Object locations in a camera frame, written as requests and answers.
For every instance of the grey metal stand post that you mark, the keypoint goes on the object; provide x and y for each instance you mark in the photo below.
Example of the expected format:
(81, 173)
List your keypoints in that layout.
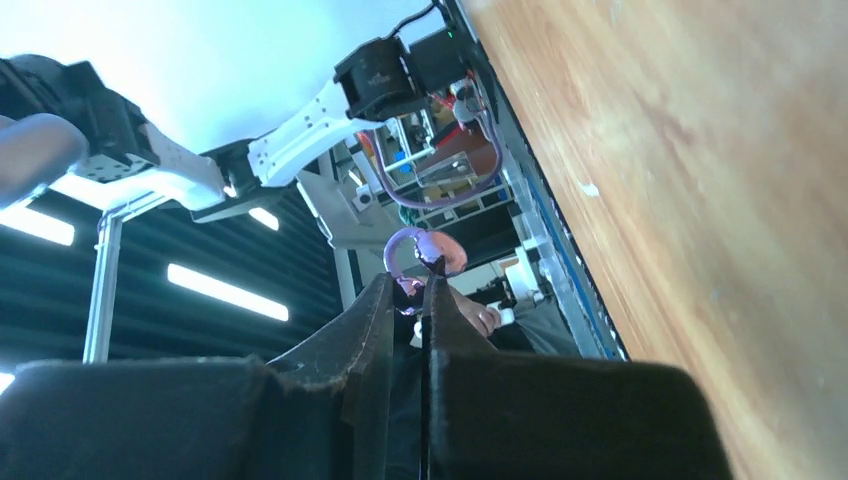
(104, 284)

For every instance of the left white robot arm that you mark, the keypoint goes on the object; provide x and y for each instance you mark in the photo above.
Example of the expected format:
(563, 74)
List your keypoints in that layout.
(130, 157)

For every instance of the blue-grey earbud case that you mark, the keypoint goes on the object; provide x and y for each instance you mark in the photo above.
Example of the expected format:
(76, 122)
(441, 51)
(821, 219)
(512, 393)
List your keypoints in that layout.
(36, 151)

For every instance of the purple earbud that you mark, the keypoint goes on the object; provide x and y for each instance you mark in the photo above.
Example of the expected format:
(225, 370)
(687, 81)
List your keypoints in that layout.
(438, 252)

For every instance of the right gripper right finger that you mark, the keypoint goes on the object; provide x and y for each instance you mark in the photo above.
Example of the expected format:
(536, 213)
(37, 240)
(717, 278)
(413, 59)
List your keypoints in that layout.
(493, 414)

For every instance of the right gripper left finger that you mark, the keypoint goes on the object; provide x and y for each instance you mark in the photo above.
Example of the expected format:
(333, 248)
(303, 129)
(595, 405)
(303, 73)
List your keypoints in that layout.
(319, 411)

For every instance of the ceiling light strip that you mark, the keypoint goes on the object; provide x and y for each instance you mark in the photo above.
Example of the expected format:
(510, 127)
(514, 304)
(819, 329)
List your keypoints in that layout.
(38, 224)
(225, 292)

